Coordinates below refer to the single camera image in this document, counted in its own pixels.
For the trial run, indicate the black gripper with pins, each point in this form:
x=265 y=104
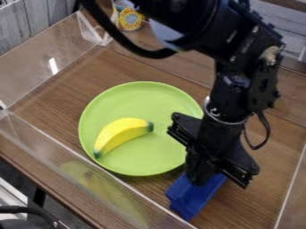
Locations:
x=214 y=149

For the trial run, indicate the blue plastic block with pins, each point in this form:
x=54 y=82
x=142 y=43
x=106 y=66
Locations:
x=190 y=198

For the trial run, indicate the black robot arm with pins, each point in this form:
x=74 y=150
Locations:
x=224 y=29

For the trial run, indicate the green round plate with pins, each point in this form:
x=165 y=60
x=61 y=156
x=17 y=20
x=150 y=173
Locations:
x=156 y=153

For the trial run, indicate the yellow toy banana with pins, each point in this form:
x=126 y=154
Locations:
x=118 y=132

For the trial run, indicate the yellow labelled tin can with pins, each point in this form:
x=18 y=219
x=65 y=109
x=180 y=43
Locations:
x=129 y=19

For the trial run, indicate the clear acrylic enclosure wall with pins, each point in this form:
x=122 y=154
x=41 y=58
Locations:
x=39 y=138

